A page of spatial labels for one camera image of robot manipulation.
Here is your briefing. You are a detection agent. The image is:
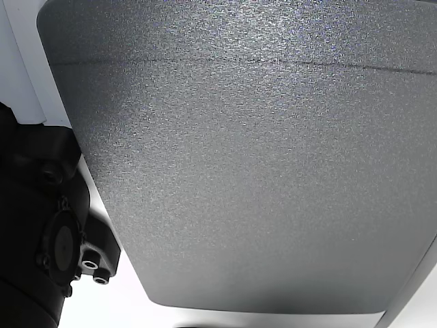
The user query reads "white rail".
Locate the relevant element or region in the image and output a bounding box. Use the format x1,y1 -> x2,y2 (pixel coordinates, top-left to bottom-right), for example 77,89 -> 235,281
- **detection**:
0,0 -> 48,126

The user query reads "gray textured mat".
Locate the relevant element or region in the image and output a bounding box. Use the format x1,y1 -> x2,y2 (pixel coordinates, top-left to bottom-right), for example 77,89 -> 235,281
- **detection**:
36,0 -> 437,314

